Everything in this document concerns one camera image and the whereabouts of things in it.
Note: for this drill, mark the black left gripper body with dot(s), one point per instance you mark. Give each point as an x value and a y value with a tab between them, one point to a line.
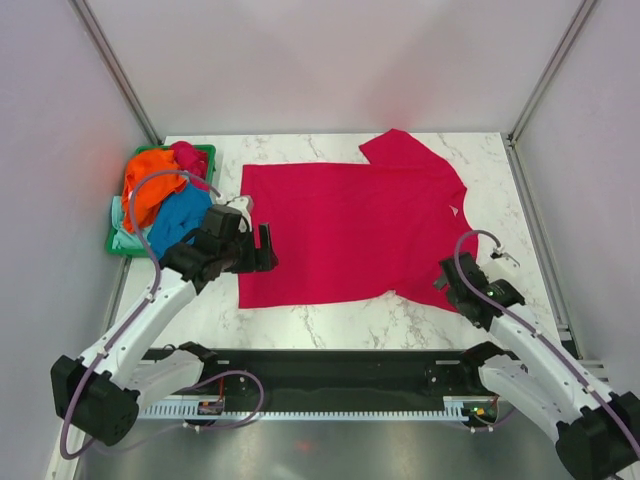
239	256

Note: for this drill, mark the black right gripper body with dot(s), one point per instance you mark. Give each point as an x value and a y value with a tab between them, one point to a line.
454	298

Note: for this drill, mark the green plastic basket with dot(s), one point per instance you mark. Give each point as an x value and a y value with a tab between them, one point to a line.
211	151

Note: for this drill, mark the magenta t shirt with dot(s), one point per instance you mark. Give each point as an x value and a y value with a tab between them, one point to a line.
192	160
347	232

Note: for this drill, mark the orange t shirt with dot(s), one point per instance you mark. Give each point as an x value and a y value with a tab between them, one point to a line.
152	193

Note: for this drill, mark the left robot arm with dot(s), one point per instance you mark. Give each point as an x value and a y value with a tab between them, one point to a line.
103	390

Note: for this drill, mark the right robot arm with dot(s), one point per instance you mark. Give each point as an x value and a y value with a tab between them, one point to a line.
595	431

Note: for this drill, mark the blue t shirt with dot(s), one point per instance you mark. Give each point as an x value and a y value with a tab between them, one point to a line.
179	214

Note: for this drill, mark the light teal t shirt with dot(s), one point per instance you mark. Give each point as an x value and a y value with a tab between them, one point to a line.
122	239

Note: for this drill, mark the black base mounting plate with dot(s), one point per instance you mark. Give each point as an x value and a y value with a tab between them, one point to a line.
409	377

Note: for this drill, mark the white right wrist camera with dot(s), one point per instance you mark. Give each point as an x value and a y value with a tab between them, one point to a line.
502	265

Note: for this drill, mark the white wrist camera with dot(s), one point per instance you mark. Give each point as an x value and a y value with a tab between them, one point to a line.
502	265
243	203

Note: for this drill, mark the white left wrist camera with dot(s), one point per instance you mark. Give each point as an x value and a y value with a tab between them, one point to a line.
243	203

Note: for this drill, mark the right side aluminium rail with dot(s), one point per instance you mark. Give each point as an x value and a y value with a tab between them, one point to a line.
545	261

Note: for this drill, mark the white slotted cable duct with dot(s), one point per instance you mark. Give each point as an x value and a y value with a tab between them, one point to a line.
190	408

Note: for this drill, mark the right aluminium corner post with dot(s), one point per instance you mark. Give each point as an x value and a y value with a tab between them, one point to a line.
564	47

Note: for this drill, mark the aluminium corner post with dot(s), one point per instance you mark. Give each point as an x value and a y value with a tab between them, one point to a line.
95	32
564	47

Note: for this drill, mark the left aluminium corner post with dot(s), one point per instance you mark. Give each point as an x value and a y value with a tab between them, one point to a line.
95	32

